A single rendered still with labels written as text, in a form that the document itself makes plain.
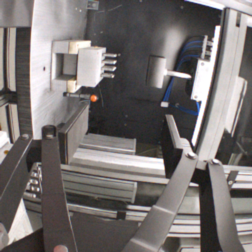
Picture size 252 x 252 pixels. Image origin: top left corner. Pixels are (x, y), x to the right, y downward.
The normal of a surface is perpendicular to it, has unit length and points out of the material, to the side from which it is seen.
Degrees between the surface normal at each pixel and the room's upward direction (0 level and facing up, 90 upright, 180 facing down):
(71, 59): 90
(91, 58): 90
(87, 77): 90
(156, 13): 90
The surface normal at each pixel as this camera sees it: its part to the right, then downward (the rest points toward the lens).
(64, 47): -0.07, 0.40
